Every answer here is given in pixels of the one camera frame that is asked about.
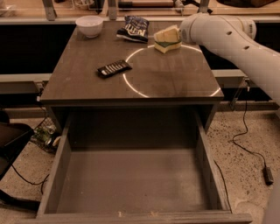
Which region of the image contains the black power adapter with cable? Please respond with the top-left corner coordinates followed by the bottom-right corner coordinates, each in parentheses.
top-left (232, 101), bottom-right (274, 186)

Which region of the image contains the wire basket with cans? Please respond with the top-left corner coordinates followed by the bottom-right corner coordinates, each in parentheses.
top-left (31, 117), bottom-right (61, 154)

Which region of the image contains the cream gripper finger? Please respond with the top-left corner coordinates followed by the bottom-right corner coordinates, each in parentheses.
top-left (154, 25), bottom-right (180, 43)

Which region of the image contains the black chair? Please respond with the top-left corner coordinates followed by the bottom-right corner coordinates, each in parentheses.
top-left (0, 110), bottom-right (40, 212)

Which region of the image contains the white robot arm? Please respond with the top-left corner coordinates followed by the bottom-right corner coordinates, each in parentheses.
top-left (176, 13), bottom-right (280, 104)

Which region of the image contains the black chocolate bar wrapper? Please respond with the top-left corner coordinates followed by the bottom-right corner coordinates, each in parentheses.
top-left (97, 59), bottom-right (131, 78)

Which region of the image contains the green and yellow sponge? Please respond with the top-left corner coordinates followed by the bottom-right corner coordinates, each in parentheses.
top-left (154, 41), bottom-right (182, 53)

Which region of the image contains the white bowl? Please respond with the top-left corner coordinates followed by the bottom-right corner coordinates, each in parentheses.
top-left (75, 16), bottom-right (103, 38)

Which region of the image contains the black cable on floor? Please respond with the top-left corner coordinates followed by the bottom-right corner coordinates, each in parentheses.
top-left (10, 164), bottom-right (51, 196)

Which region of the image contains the blue chip bag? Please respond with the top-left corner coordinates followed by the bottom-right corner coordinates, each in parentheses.
top-left (116, 16), bottom-right (150, 43)

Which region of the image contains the open grey top drawer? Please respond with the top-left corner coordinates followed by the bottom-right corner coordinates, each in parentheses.
top-left (16, 112), bottom-right (254, 224)

